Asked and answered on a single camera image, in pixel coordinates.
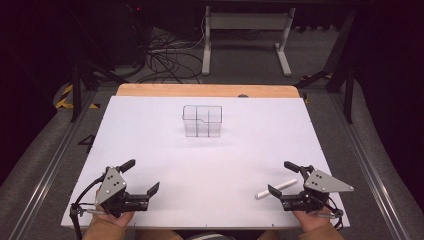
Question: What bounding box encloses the yellow black hazard tape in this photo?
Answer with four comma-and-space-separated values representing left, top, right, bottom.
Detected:
54, 83, 101, 110

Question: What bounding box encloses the person's right hand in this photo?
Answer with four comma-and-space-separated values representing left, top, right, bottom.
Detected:
292, 206, 333, 233

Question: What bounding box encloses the person's left hand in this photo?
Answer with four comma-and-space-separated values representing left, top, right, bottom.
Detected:
92, 207, 135, 228

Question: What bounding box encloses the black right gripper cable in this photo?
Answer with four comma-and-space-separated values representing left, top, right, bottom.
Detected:
318, 195, 345, 231

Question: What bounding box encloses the tangle of black floor cables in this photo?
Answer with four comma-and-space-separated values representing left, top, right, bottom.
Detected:
134, 28, 205, 85

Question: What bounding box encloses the white metal stand frame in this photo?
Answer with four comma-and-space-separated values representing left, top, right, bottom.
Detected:
201, 5, 297, 77

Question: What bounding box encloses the white marker pen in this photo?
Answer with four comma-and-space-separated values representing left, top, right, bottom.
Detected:
254, 178, 298, 200

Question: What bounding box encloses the black metal stand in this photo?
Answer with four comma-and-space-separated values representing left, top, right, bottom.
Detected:
294, 9, 358, 125
64, 49, 129, 123

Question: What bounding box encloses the aluminium floor rail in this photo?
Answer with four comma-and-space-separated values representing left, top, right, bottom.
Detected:
328, 89, 413, 240
9, 90, 98, 240

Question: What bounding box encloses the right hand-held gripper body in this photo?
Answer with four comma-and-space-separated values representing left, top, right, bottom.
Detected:
280, 169, 355, 213

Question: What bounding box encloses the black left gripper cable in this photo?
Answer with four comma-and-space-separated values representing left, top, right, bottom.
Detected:
69, 175, 107, 240

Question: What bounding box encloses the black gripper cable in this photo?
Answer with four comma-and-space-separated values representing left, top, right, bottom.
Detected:
318, 195, 345, 231
69, 175, 107, 240

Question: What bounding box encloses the wooden table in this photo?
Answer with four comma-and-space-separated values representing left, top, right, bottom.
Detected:
115, 83, 301, 99

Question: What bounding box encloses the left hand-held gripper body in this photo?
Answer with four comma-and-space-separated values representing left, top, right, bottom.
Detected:
94, 167, 150, 218

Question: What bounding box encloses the clear plastic pen holder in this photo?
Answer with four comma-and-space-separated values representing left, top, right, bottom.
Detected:
181, 104, 224, 139

